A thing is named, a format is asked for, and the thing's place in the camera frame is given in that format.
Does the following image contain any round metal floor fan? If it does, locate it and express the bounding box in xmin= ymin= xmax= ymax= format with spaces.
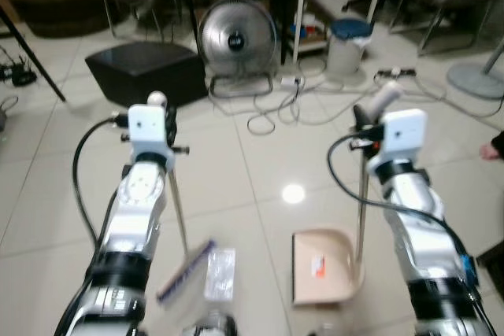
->
xmin=196 ymin=0 xmax=279 ymax=100

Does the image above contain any broom with purple bristles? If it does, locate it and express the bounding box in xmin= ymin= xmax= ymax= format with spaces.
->
xmin=147 ymin=90 xmax=218 ymax=306

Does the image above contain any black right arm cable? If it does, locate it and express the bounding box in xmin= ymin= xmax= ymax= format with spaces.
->
xmin=326 ymin=132 xmax=476 ymax=275

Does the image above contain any black tripod leg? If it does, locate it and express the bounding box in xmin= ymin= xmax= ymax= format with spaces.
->
xmin=0 ymin=0 xmax=69 ymax=103

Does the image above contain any white bin with blue liner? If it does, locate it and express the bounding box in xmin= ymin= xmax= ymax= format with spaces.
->
xmin=324 ymin=17 xmax=376 ymax=82

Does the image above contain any black box ottoman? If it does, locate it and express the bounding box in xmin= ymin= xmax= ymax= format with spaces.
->
xmin=84 ymin=40 xmax=209 ymax=109

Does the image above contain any grey floor cable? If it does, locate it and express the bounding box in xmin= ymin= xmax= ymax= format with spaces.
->
xmin=246 ymin=76 xmax=371 ymax=135

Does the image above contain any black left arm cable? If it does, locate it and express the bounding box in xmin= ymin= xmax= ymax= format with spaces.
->
xmin=72 ymin=115 xmax=132 ymax=254

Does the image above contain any person's foot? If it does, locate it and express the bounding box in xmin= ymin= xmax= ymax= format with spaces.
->
xmin=481 ymin=131 xmax=504 ymax=163

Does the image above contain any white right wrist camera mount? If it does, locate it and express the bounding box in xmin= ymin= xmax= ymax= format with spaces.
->
xmin=365 ymin=109 xmax=429 ymax=177

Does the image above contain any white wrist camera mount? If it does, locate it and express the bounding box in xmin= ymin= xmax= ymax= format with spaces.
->
xmin=365 ymin=109 xmax=429 ymax=177
xmin=126 ymin=104 xmax=176 ymax=168

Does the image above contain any brown round pouf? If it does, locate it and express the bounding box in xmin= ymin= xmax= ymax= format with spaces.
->
xmin=6 ymin=0 xmax=105 ymax=39

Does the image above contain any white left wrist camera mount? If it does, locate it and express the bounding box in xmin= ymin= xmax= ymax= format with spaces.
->
xmin=126 ymin=104 xmax=176 ymax=168

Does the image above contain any clear plastic wrapper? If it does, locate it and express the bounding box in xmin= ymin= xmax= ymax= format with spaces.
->
xmin=202 ymin=247 xmax=238 ymax=303

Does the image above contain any beige long-handled dustpan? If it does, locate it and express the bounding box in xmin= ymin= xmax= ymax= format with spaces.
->
xmin=291 ymin=79 xmax=403 ymax=307

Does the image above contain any white table frame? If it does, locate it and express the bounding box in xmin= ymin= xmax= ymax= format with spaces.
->
xmin=291 ymin=0 xmax=392 ymax=66

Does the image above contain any grey stand fan base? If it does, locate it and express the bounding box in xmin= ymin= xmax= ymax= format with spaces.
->
xmin=447 ymin=35 xmax=504 ymax=102

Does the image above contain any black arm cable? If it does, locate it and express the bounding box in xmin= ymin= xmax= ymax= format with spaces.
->
xmin=326 ymin=132 xmax=476 ymax=275
xmin=72 ymin=115 xmax=132 ymax=254

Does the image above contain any black power adapter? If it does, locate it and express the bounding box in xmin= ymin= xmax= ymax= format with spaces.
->
xmin=0 ymin=64 xmax=38 ymax=88

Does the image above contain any black power strip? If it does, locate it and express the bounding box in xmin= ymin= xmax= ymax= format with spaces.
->
xmin=376 ymin=68 xmax=417 ymax=79

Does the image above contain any black low furniture corner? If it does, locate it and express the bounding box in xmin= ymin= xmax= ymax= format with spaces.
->
xmin=476 ymin=240 xmax=504 ymax=293

